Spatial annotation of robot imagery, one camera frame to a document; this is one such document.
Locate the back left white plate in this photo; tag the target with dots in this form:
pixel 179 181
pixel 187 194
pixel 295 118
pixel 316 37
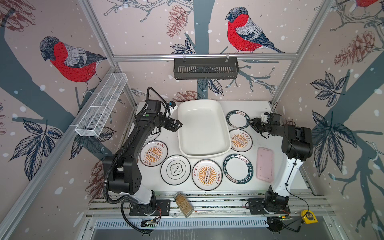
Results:
pixel 154 135

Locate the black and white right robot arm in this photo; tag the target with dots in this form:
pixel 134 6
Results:
pixel 297 145

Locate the large green rim plate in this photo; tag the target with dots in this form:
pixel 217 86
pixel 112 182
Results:
pixel 238 169

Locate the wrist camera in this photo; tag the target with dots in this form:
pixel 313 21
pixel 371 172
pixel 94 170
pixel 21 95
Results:
pixel 265 116
pixel 172 106

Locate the small circuit board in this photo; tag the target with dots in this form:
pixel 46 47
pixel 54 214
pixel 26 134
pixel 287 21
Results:
pixel 148 223

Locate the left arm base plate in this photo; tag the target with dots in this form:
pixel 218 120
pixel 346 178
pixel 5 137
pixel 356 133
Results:
pixel 157 208

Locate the white plastic bin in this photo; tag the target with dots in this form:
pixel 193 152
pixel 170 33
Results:
pixel 205 133

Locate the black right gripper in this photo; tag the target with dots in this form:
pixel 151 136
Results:
pixel 256 122

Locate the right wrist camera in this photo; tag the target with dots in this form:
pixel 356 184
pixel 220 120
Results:
pixel 265 116

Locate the small green rim plate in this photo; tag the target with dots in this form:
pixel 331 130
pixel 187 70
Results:
pixel 238 119

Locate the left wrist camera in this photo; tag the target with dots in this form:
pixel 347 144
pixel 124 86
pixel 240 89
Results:
pixel 172 106

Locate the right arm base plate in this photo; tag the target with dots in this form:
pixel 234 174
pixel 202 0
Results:
pixel 262 207

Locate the front white black-line plate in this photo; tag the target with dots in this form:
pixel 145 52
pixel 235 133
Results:
pixel 175 170

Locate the yellow tape measure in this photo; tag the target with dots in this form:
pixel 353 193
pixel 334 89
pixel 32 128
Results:
pixel 308 217

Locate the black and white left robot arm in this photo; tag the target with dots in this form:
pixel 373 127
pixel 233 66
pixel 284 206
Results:
pixel 122 176

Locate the orange sunburst plate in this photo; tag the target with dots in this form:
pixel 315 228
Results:
pixel 153 153
pixel 207 175
pixel 241 141

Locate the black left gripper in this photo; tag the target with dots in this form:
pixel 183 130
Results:
pixel 169 126

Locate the white mesh wall shelf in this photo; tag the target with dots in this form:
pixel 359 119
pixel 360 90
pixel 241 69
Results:
pixel 96 116

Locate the black hanging wire basket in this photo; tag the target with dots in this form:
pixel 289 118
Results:
pixel 206 69

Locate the glass jar of grains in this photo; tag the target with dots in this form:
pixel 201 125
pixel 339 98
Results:
pixel 184 205

